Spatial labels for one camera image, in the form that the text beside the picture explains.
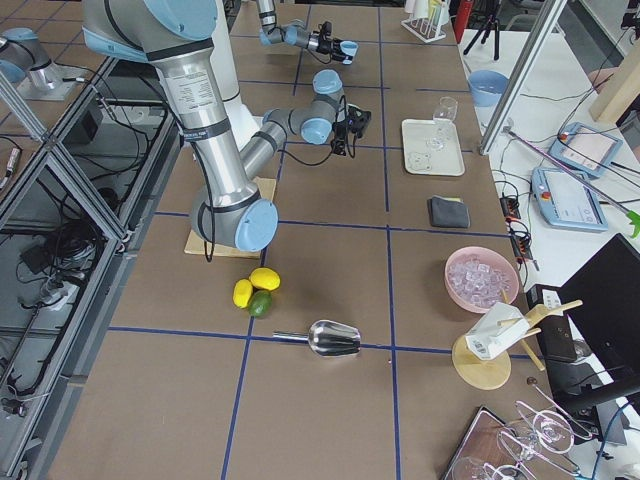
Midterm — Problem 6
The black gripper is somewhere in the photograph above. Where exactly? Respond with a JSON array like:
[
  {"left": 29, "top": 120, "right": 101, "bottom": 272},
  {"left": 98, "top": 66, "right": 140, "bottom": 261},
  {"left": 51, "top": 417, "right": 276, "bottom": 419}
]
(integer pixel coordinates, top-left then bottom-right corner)
[
  {"left": 331, "top": 119, "right": 350, "bottom": 156},
  {"left": 316, "top": 33, "right": 353, "bottom": 64}
]

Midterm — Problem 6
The light blue plastic cup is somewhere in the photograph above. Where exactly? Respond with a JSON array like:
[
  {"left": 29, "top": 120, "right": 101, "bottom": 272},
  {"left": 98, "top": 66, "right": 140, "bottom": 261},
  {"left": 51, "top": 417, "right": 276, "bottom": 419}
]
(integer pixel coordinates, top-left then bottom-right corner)
[{"left": 340, "top": 40, "right": 359, "bottom": 60}]

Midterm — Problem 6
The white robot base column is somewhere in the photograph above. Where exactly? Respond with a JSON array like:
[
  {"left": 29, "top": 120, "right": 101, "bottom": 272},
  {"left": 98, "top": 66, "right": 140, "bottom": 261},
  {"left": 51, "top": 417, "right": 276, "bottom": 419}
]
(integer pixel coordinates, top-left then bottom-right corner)
[{"left": 211, "top": 0, "right": 261, "bottom": 150}]

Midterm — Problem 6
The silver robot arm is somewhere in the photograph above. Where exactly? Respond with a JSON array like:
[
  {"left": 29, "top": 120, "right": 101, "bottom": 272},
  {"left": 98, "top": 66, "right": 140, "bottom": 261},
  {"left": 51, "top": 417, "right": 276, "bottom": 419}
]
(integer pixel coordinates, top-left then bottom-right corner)
[
  {"left": 83, "top": 1, "right": 348, "bottom": 252},
  {"left": 256, "top": 0, "right": 359, "bottom": 65}
]

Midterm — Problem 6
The blue bowl with fork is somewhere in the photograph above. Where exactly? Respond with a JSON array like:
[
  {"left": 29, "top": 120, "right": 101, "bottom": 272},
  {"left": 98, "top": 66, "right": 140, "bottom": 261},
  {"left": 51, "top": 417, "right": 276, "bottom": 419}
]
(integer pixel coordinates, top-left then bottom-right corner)
[{"left": 468, "top": 70, "right": 509, "bottom": 107}]

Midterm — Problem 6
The pink bowl of ice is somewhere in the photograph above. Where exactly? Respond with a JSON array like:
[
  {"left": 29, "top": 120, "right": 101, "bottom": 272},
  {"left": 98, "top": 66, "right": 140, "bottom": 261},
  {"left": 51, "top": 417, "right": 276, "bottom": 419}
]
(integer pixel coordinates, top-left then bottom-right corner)
[{"left": 444, "top": 246, "right": 520, "bottom": 313}]

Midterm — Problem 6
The metal ice scoop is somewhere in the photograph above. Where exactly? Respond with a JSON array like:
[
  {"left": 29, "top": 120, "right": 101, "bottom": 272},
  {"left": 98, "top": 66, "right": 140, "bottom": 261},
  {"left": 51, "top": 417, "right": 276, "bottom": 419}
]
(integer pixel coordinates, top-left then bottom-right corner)
[{"left": 272, "top": 319, "right": 361, "bottom": 357}]

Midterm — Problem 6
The white cup rack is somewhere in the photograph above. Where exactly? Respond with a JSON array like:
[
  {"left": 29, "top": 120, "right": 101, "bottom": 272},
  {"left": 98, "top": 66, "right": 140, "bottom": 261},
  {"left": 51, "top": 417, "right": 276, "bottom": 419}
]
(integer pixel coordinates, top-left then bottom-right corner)
[{"left": 401, "top": 0, "right": 449, "bottom": 44}]

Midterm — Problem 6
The wooden cutting board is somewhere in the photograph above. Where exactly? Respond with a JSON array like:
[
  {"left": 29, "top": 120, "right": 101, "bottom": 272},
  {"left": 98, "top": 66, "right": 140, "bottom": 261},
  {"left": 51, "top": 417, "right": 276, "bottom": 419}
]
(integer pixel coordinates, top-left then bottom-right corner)
[{"left": 184, "top": 176, "right": 277, "bottom": 259}]

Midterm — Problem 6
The cream bear tray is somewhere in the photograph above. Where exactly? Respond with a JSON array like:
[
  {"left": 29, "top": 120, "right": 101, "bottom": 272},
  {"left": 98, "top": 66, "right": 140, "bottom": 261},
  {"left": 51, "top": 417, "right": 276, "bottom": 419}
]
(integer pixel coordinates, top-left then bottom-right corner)
[{"left": 401, "top": 119, "right": 465, "bottom": 177}]

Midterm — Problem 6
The clear wine glass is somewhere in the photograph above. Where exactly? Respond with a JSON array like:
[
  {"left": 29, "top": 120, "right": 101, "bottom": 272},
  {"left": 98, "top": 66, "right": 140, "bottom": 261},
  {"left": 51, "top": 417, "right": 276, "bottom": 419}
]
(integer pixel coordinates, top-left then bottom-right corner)
[{"left": 426, "top": 96, "right": 458, "bottom": 152}]

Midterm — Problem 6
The grey folded cloth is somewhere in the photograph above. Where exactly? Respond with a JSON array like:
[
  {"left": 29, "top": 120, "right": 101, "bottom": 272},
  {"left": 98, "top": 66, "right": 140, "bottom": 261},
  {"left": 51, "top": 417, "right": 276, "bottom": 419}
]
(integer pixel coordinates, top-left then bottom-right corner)
[{"left": 427, "top": 196, "right": 470, "bottom": 228}]

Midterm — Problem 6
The yellow lemon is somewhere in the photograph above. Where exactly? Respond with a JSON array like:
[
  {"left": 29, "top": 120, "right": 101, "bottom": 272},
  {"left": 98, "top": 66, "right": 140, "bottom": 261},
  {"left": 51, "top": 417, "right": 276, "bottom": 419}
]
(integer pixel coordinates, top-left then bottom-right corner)
[
  {"left": 249, "top": 267, "right": 281, "bottom": 291},
  {"left": 232, "top": 279, "right": 254, "bottom": 309}
]

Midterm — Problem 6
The black tripod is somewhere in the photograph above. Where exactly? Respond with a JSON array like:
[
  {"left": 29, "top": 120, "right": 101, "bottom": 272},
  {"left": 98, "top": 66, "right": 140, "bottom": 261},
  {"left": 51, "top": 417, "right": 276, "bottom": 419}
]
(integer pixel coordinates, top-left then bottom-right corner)
[{"left": 463, "top": 0, "right": 502, "bottom": 61}]

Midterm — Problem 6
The green lime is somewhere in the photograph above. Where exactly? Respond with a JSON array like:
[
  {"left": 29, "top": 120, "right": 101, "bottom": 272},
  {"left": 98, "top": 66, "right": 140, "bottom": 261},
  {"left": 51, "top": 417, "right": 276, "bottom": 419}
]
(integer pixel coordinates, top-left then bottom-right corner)
[{"left": 247, "top": 290, "right": 273, "bottom": 318}]

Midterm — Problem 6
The blue teach pendant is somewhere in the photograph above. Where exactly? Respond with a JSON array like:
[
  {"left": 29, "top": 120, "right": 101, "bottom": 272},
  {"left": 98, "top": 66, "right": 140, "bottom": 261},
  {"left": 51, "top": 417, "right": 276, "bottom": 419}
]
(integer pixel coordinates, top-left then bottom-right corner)
[
  {"left": 531, "top": 167, "right": 608, "bottom": 232},
  {"left": 548, "top": 122, "right": 623, "bottom": 179}
]

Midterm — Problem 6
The wooden stand with carton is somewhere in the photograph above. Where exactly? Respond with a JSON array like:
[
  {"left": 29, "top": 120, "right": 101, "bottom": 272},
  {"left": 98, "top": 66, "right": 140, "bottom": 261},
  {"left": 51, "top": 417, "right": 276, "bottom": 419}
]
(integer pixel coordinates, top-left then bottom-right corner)
[{"left": 452, "top": 300, "right": 583, "bottom": 390}]

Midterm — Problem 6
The black monitor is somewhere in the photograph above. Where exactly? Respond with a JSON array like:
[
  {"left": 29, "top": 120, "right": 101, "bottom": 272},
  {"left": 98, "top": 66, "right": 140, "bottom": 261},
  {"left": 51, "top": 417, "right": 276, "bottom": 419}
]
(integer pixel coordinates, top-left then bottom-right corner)
[{"left": 539, "top": 234, "right": 639, "bottom": 413}]

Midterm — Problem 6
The hanging wine glasses rack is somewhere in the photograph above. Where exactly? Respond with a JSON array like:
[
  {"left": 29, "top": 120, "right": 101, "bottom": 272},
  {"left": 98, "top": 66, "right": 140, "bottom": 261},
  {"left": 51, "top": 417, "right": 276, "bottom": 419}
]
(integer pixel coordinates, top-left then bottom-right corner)
[{"left": 441, "top": 394, "right": 594, "bottom": 479}]

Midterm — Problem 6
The aluminium frame post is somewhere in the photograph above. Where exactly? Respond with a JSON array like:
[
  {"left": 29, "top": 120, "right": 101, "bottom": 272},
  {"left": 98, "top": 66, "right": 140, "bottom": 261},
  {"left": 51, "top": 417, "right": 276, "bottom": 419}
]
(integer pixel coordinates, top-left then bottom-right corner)
[{"left": 479, "top": 0, "right": 567, "bottom": 155}]

